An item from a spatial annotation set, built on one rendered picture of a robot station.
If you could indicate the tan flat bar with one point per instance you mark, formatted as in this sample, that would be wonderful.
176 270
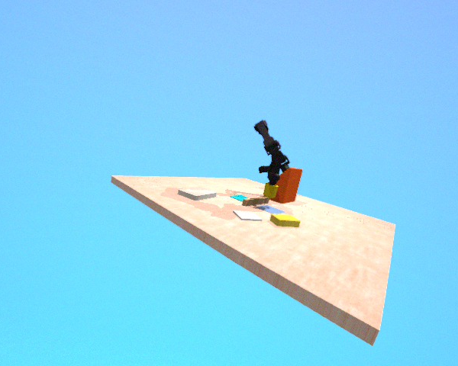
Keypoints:
255 201

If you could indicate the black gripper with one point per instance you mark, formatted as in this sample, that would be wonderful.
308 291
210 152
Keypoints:
274 176

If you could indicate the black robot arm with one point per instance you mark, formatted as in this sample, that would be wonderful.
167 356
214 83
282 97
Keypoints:
272 146

